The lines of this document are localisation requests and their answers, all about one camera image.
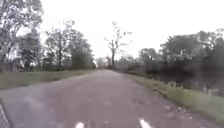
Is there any bare branched tree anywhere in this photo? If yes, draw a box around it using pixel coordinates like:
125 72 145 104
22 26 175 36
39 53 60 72
102 20 133 69

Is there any reddish grey asphalt path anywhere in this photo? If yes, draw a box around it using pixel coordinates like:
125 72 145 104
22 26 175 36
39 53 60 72
0 69 224 128

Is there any robot's own part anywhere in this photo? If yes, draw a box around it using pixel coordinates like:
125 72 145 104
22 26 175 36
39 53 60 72
139 118 152 128
74 121 85 128

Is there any row of leafy trees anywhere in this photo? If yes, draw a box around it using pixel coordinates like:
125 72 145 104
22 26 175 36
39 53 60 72
0 0 98 73

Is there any row of waterside trees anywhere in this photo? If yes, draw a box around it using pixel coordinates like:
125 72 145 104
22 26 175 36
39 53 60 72
116 28 224 84

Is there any grass verge with trees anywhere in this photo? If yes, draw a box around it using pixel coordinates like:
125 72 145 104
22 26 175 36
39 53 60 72
0 68 98 91

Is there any grass verge beside water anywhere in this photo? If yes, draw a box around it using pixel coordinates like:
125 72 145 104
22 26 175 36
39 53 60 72
126 73 224 124

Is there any dark water canal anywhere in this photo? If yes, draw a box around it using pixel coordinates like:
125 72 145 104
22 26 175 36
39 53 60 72
156 74 224 98

